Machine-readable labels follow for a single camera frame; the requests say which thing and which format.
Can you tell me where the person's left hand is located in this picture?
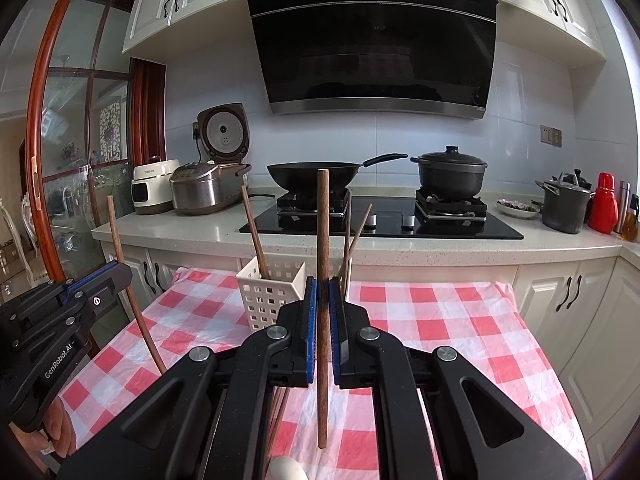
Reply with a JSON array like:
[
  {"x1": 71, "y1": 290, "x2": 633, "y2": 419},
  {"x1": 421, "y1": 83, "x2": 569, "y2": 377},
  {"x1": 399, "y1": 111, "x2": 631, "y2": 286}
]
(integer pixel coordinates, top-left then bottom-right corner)
[{"x1": 20, "y1": 395, "x2": 76, "y2": 461}]

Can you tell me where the white plate with food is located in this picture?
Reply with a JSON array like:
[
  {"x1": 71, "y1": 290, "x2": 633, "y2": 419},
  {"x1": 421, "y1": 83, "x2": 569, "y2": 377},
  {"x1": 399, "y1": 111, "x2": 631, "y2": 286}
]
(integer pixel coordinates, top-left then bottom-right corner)
[{"x1": 496, "y1": 198, "x2": 542, "y2": 221}]

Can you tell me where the black glass range hood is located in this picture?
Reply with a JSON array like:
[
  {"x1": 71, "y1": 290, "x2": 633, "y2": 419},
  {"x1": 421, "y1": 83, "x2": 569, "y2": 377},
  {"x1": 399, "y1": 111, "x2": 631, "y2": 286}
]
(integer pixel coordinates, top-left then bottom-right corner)
[{"x1": 242, "y1": 0, "x2": 502, "y2": 121}]

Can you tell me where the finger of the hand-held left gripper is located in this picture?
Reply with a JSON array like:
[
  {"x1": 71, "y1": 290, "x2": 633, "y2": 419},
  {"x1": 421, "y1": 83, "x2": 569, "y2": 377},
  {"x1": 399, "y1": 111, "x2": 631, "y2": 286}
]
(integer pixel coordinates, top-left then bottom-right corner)
[
  {"x1": 52, "y1": 261, "x2": 134, "y2": 341},
  {"x1": 0, "y1": 262, "x2": 118, "y2": 321}
]

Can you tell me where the red white checkered tablecloth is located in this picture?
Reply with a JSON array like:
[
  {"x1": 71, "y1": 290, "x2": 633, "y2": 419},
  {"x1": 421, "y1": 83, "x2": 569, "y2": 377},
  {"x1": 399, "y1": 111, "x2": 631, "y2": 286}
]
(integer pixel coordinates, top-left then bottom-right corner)
[{"x1": 59, "y1": 266, "x2": 593, "y2": 480}]

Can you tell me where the grey stockpot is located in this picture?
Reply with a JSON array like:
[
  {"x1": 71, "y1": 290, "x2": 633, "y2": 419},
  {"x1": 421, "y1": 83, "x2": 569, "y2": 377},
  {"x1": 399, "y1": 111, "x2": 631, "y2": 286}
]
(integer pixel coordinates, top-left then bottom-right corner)
[{"x1": 535, "y1": 172, "x2": 596, "y2": 235}]

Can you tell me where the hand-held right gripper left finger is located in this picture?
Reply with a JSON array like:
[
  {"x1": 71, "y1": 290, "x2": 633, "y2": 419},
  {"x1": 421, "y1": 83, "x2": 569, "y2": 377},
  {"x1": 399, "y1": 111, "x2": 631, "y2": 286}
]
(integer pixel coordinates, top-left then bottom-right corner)
[{"x1": 59, "y1": 276, "x2": 318, "y2": 480}]

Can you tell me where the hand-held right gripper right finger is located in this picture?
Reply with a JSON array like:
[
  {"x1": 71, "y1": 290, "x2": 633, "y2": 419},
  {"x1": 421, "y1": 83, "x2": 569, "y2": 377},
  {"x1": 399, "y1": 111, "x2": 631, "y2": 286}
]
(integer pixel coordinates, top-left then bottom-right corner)
[{"x1": 327, "y1": 276, "x2": 593, "y2": 480}]

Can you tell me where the white ceramic spoon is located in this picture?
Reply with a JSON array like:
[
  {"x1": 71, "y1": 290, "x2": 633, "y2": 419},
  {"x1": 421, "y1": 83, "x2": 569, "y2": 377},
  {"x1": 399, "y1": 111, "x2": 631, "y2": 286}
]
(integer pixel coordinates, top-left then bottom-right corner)
[{"x1": 270, "y1": 456, "x2": 307, "y2": 480}]

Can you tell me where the white upper cabinet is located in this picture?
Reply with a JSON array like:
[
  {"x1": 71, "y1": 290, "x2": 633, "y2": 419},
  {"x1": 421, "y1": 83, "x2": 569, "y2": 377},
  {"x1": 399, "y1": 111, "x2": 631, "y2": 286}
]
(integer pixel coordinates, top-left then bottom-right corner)
[
  {"x1": 492, "y1": 0, "x2": 607, "y2": 68},
  {"x1": 121, "y1": 0, "x2": 248, "y2": 58}
]

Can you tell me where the black wok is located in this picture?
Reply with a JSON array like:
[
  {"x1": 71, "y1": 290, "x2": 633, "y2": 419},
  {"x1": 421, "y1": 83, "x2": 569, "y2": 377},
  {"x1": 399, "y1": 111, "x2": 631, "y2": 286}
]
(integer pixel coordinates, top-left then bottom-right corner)
[{"x1": 266, "y1": 153, "x2": 409, "y2": 196}]

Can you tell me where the black pot with lid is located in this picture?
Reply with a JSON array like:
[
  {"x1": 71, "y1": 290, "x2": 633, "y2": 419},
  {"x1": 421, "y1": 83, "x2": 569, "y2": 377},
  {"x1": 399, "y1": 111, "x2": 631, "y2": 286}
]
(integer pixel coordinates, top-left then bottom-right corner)
[{"x1": 411, "y1": 146, "x2": 488, "y2": 200}]

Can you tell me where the black glass gas stove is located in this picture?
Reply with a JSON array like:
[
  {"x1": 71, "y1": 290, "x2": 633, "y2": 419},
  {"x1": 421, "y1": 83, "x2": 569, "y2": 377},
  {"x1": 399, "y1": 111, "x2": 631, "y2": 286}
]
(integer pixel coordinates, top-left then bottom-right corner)
[{"x1": 238, "y1": 195, "x2": 525, "y2": 241}]

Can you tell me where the white stone countertop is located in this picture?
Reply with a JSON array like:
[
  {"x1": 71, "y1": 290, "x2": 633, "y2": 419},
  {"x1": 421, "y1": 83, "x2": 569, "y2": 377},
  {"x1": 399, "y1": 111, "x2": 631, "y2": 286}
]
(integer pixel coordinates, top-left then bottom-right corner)
[{"x1": 91, "y1": 187, "x2": 640, "y2": 268}]

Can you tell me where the red thermos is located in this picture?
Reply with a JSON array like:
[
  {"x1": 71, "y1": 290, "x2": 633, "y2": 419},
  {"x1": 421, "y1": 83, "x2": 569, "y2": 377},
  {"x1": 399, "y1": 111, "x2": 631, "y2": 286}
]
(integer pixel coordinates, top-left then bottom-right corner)
[{"x1": 587, "y1": 172, "x2": 620, "y2": 234}]

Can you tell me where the white perforated plastic basket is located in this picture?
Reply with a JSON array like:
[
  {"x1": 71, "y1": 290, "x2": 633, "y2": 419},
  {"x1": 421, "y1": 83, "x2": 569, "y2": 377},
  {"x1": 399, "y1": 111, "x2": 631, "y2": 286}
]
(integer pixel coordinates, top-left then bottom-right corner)
[{"x1": 236, "y1": 257, "x2": 353, "y2": 332}]

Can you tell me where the white small cooker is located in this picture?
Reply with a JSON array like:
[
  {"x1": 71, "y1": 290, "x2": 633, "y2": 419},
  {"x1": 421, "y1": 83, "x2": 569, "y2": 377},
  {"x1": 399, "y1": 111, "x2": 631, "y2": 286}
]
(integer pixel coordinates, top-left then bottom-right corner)
[{"x1": 131, "y1": 159, "x2": 181, "y2": 216}]

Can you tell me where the silver rice cooker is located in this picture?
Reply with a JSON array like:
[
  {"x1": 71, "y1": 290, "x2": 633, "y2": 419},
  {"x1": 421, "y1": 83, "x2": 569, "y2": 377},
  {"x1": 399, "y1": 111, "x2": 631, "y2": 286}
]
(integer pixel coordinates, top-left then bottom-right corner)
[{"x1": 169, "y1": 103, "x2": 252, "y2": 216}]

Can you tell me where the white ornate chair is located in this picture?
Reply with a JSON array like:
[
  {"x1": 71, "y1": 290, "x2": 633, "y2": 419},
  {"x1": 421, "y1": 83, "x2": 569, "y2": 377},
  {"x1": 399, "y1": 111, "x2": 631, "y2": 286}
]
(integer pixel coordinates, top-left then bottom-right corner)
[{"x1": 0, "y1": 194, "x2": 48, "y2": 286}]

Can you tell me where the steel vacuum bottle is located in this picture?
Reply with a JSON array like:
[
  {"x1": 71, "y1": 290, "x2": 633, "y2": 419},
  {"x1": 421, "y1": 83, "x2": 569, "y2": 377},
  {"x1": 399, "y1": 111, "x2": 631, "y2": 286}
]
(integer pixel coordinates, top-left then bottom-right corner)
[{"x1": 616, "y1": 180, "x2": 632, "y2": 235}]

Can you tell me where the wooden framed glass door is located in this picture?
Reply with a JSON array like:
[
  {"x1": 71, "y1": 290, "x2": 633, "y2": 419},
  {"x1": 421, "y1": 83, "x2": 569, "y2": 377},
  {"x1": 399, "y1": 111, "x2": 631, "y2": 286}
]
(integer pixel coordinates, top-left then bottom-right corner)
[{"x1": 25, "y1": 0, "x2": 167, "y2": 291}]

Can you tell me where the amber oil bottle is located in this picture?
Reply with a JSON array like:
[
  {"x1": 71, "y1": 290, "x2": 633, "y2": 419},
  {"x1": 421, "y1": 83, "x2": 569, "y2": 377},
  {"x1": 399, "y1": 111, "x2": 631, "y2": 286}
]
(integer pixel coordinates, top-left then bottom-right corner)
[{"x1": 621, "y1": 194, "x2": 640, "y2": 241}]

